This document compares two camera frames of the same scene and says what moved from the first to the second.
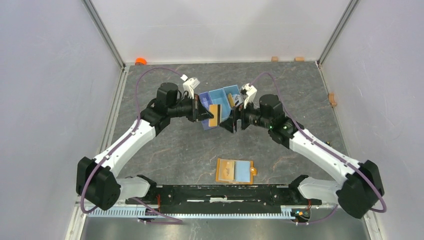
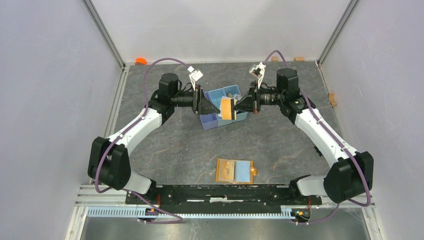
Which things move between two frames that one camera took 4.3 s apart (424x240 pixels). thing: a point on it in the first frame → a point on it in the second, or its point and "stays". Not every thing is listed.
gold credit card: x=226 y=168 stays
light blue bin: x=218 y=97 stays
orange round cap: x=140 y=61 stays
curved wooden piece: x=332 y=99 stays
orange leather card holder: x=235 y=171 stays
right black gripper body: x=249 y=116 → x=256 y=95
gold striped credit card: x=216 y=110 → x=227 y=112
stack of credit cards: x=235 y=99 stays
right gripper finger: x=228 y=123 → x=245 y=104
